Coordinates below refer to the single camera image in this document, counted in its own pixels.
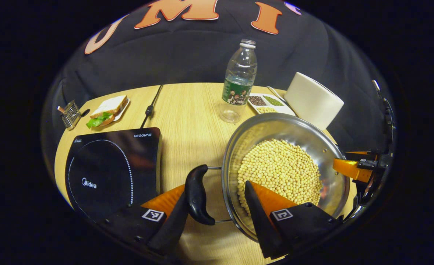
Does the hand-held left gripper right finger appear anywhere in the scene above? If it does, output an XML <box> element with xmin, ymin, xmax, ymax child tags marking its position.
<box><xmin>244</xmin><ymin>180</ymin><xmax>344</xmax><ymax>259</ymax></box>

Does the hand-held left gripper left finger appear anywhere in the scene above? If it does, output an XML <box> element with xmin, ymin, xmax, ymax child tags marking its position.
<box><xmin>95</xmin><ymin>184</ymin><xmax>188</xmax><ymax>258</ymax></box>

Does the black induction cooktop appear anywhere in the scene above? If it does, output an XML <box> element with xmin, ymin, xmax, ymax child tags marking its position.
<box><xmin>65</xmin><ymin>127</ymin><xmax>163</xmax><ymax>223</ymax></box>

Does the steel pot with black handles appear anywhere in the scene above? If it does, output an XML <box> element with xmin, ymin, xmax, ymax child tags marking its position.
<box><xmin>184</xmin><ymin>112</ymin><xmax>351</xmax><ymax>243</ymax></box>

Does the heap of soybeans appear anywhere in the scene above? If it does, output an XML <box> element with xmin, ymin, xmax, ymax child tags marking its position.
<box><xmin>237</xmin><ymin>139</ymin><xmax>323</xmax><ymax>216</ymax></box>

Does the white toaster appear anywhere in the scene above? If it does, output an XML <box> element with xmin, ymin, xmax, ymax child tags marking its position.
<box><xmin>284</xmin><ymin>72</ymin><xmax>345</xmax><ymax>130</ymax></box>

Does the white divided plate with beans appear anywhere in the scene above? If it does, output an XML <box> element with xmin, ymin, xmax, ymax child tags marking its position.
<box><xmin>247</xmin><ymin>93</ymin><xmax>296</xmax><ymax>116</ymax></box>

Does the sandwich with lettuce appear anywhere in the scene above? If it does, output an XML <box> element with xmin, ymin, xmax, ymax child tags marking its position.
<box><xmin>85</xmin><ymin>95</ymin><xmax>128</xmax><ymax>129</ymax></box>

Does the clear plastic water bottle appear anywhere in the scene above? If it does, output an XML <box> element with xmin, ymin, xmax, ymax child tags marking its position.
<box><xmin>219</xmin><ymin>39</ymin><xmax>258</xmax><ymax>124</ymax></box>

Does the white toaster cable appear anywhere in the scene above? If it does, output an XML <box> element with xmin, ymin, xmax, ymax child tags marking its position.
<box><xmin>267</xmin><ymin>86</ymin><xmax>287</xmax><ymax>104</ymax></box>

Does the black power cable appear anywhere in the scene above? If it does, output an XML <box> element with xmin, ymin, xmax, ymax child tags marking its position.
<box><xmin>140</xmin><ymin>85</ymin><xmax>164</xmax><ymax>128</ymax></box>

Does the wire mesh holder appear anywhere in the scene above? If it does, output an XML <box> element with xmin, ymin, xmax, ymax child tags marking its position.
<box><xmin>57</xmin><ymin>100</ymin><xmax>82</xmax><ymax>130</ymax></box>

